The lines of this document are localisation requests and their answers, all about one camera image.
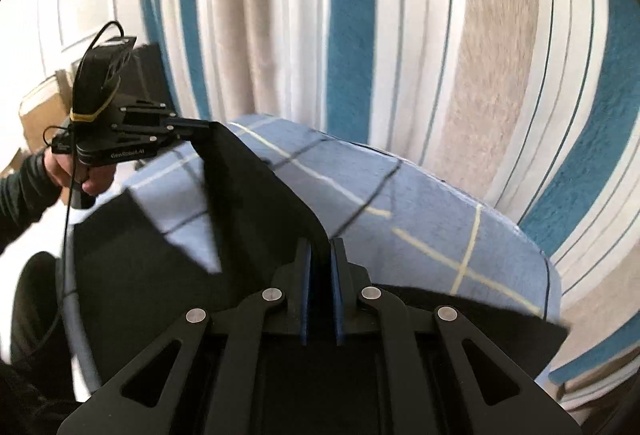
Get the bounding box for yellow rubber band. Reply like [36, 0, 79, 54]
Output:
[70, 107, 108, 123]

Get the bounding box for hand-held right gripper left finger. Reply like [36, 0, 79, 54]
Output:
[57, 237, 313, 435]

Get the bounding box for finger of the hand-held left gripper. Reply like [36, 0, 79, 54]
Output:
[111, 121, 200, 150]
[119, 99, 217, 130]

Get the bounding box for black cable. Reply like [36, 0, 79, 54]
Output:
[10, 20, 126, 366]

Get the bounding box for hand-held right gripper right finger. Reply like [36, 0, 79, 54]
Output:
[330, 237, 583, 435]

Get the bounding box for person's left forearm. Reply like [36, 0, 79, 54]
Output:
[0, 150, 63, 256]

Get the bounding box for black pants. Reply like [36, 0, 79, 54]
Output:
[62, 121, 571, 416]

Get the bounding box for person's dark clothing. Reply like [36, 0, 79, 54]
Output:
[0, 250, 101, 435]

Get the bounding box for person's left hand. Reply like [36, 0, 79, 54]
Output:
[44, 149, 117, 196]

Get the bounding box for cardboard box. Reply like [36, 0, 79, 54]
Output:
[0, 70, 76, 206]

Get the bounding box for blue checked blanket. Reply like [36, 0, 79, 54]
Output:
[60, 115, 563, 396]

